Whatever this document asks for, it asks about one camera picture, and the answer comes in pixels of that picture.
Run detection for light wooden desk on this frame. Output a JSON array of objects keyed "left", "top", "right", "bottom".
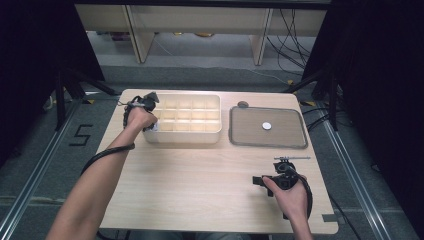
[{"left": 74, "top": 3, "right": 328, "bottom": 66}]

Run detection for person's left hand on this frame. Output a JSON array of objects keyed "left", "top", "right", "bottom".
[{"left": 124, "top": 105, "right": 159, "bottom": 134}]

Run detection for aluminium floor rail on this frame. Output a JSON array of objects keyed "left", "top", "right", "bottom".
[
  {"left": 321, "top": 116, "right": 414, "bottom": 240},
  {"left": 0, "top": 99, "right": 83, "bottom": 239}
]

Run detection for white floor cable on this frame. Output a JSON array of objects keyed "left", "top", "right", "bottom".
[{"left": 248, "top": 67, "right": 290, "bottom": 85}]

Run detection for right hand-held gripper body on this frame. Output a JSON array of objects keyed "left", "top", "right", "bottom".
[{"left": 266, "top": 155, "right": 312, "bottom": 192}]

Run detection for person's right hand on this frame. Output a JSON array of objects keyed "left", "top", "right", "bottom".
[{"left": 262, "top": 175, "right": 309, "bottom": 223}]

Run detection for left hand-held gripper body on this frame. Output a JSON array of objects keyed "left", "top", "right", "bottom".
[{"left": 117, "top": 91, "right": 160, "bottom": 113}]

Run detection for black tripod stand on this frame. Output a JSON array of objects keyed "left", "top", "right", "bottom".
[
  {"left": 54, "top": 68, "right": 121, "bottom": 131},
  {"left": 283, "top": 68, "right": 339, "bottom": 132}
]

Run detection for black floor cables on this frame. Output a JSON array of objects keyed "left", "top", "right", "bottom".
[{"left": 301, "top": 106, "right": 351, "bottom": 132}]

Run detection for bundle of black hanging cables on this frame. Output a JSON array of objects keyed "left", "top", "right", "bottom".
[{"left": 266, "top": 8, "right": 318, "bottom": 76}]

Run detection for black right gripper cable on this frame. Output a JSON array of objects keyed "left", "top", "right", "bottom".
[{"left": 283, "top": 168, "right": 314, "bottom": 221}]

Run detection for dark curtain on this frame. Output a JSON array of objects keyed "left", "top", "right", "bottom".
[
  {"left": 0, "top": 0, "right": 106, "bottom": 168},
  {"left": 301, "top": 0, "right": 424, "bottom": 231}
]

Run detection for cream divided storage box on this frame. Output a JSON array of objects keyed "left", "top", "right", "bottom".
[{"left": 141, "top": 93, "right": 223, "bottom": 145}]

